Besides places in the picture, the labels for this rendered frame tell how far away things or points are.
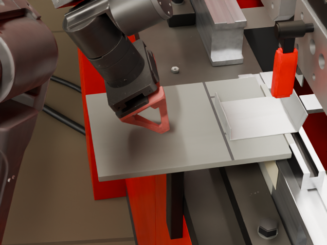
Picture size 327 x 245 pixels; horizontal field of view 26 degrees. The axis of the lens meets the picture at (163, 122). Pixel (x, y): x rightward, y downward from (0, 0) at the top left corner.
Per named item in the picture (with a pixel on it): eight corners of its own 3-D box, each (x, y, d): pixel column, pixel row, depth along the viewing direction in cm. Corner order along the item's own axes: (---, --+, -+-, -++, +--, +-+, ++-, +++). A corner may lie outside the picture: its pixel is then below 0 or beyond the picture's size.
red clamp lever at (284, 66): (265, 93, 81) (274, 19, 75) (300, 89, 82) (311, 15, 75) (270, 102, 80) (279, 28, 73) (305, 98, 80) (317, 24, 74)
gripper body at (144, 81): (148, 46, 96) (119, 8, 92) (160, 92, 89) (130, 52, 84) (107, 69, 98) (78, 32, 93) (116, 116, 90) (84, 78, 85)
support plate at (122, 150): (85, 99, 107) (85, 94, 106) (254, 81, 110) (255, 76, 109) (99, 182, 93) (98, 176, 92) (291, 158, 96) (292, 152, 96)
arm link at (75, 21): (59, 4, 88) (55, 32, 84) (106, -20, 86) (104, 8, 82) (89, 42, 92) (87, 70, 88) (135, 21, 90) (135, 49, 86)
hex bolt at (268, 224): (255, 225, 98) (256, 217, 97) (274, 222, 99) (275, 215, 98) (260, 240, 96) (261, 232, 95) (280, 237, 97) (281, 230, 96)
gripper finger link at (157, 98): (180, 97, 99) (147, 52, 93) (190, 130, 94) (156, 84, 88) (138, 119, 101) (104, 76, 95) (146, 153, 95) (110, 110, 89)
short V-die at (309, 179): (259, 99, 110) (260, 84, 108) (277, 97, 110) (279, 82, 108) (300, 189, 95) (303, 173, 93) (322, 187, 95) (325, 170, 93)
